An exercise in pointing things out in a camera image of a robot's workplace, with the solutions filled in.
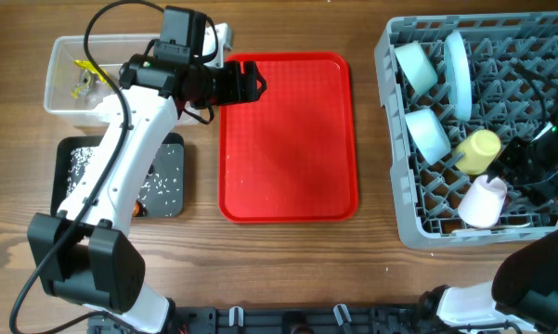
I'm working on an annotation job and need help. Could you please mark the yellow cup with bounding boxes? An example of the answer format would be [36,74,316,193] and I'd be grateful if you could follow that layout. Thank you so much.
[454,129,501,175]

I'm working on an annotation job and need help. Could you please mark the pink cup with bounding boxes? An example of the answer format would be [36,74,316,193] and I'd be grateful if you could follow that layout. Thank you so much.
[457,175,507,229]

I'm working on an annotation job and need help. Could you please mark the light blue bowl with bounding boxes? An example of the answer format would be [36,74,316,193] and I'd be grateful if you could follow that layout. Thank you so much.
[405,109,451,165]

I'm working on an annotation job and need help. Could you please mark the light blue plate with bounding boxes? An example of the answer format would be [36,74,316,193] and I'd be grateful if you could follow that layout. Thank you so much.
[444,31,473,122]

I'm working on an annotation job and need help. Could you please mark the white rice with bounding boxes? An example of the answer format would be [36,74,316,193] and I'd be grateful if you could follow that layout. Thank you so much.
[51,143,185,218]

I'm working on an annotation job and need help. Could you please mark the yellow foil wrapper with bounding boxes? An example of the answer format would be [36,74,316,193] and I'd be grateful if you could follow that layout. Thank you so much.
[71,59,106,99]

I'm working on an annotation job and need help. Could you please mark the orange carrot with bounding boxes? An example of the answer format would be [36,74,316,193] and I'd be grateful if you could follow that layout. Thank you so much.
[133,200,144,217]

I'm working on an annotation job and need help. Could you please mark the green bowl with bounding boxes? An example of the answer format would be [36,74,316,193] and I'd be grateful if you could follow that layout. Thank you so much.
[394,42,437,96]

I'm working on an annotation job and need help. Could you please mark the white plastic spoon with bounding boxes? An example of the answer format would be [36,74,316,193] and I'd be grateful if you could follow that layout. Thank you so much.
[451,223,534,234]

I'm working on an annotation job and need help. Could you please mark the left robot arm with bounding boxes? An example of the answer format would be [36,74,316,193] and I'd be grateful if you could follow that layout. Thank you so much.
[27,6,266,333]

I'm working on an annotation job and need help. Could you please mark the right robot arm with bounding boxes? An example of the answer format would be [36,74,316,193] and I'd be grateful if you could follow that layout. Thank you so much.
[414,228,558,333]

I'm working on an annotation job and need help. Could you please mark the grey dishwasher rack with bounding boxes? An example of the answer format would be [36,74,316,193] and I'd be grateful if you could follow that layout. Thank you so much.
[374,12,558,249]

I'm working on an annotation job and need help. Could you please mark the black waste tray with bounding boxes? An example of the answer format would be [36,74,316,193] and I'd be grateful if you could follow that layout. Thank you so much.
[50,133,185,218]

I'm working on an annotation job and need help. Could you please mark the clear plastic waste bin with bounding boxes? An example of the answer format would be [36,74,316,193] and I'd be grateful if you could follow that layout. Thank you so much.
[44,32,202,128]

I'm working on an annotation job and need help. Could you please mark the red serving tray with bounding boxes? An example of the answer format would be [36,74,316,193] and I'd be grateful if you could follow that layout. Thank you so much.
[217,51,359,225]

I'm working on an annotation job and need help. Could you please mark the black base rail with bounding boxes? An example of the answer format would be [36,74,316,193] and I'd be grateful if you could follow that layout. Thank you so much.
[86,303,447,334]

